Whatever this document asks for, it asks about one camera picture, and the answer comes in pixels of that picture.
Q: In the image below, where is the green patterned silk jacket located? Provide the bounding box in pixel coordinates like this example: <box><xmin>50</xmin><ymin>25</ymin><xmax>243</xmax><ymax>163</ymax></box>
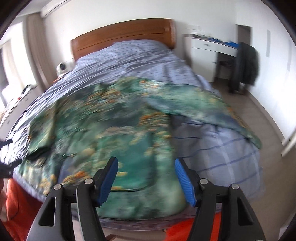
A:
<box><xmin>18</xmin><ymin>78</ymin><xmax>262</xmax><ymax>219</ymax></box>

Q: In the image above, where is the orange blanket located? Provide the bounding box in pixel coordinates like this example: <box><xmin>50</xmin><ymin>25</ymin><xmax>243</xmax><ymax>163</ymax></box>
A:
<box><xmin>1</xmin><ymin>179</ymin><xmax>42</xmax><ymax>240</ymax></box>

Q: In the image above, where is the blue checked duvet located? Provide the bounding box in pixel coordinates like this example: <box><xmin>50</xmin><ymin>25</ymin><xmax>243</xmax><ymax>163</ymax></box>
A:
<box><xmin>0</xmin><ymin>39</ymin><xmax>265</xmax><ymax>230</ymax></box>

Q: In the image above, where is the white low sideboard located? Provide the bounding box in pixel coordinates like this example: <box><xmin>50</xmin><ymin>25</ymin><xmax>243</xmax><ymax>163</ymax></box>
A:
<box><xmin>1</xmin><ymin>84</ymin><xmax>44</xmax><ymax>140</ymax></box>

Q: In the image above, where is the beige curtain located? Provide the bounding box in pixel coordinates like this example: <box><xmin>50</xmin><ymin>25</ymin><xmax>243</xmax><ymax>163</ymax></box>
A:
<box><xmin>26</xmin><ymin>13</ymin><xmax>55</xmax><ymax>91</ymax></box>

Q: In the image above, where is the white round fan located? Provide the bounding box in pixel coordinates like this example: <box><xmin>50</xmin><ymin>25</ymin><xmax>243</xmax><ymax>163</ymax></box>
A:
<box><xmin>56</xmin><ymin>62</ymin><xmax>69</xmax><ymax>77</ymax></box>

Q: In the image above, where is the white desk with drawers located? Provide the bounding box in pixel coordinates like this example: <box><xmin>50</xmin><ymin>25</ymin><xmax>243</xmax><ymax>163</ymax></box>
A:
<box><xmin>183</xmin><ymin>35</ymin><xmax>237</xmax><ymax>82</ymax></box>

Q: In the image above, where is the dark jacket on chair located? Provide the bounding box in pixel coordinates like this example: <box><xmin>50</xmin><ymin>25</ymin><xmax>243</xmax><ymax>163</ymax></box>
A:
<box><xmin>228</xmin><ymin>42</ymin><xmax>259</xmax><ymax>93</ymax></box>

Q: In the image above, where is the brown wooden headboard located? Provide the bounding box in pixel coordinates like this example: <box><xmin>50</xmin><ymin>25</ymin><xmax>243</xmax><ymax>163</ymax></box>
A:
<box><xmin>71</xmin><ymin>18</ymin><xmax>176</xmax><ymax>60</ymax></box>

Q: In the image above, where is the white air conditioner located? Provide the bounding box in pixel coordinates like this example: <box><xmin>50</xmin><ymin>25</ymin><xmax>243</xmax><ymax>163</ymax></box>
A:
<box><xmin>40</xmin><ymin>0</ymin><xmax>71</xmax><ymax>18</ymax></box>

